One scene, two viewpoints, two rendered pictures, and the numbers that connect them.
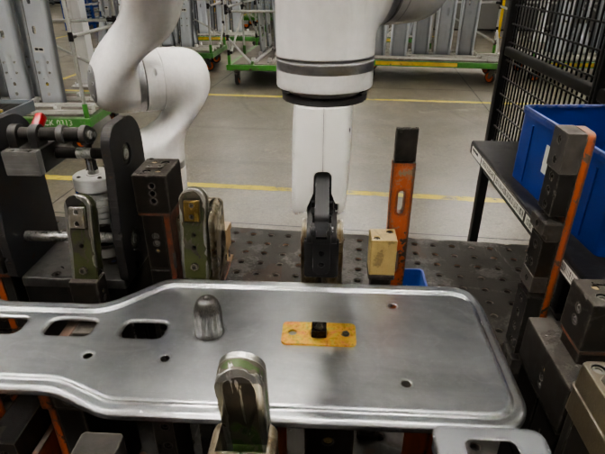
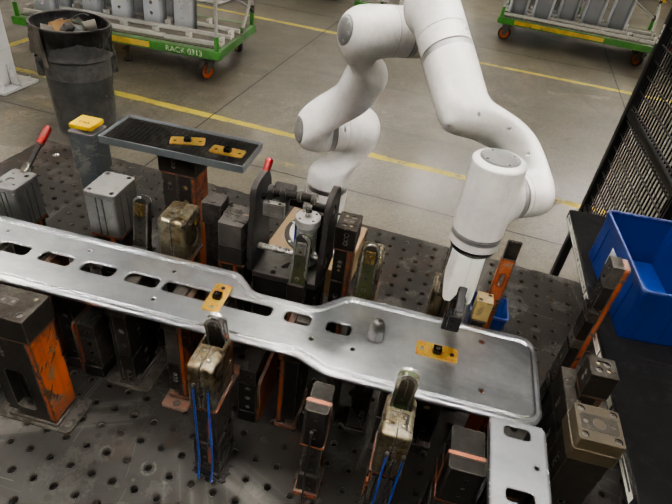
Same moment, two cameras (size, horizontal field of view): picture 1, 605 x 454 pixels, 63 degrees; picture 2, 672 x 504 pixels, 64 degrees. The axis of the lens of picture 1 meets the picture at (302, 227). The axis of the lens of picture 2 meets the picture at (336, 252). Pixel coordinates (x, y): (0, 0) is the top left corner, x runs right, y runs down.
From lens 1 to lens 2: 54 cm
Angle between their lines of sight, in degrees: 11
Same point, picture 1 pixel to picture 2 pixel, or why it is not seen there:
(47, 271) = (267, 269)
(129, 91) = (325, 142)
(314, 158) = (461, 280)
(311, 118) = (464, 263)
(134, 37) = (340, 113)
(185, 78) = (364, 135)
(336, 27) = (487, 229)
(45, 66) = not seen: outside the picture
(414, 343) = (490, 368)
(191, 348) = (366, 345)
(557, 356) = (568, 393)
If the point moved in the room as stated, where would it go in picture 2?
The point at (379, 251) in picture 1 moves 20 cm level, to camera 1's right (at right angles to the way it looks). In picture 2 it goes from (481, 307) to (578, 327)
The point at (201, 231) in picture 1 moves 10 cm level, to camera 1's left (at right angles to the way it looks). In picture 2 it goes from (372, 270) to (328, 261)
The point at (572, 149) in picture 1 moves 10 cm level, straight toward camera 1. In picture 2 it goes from (613, 275) to (597, 299)
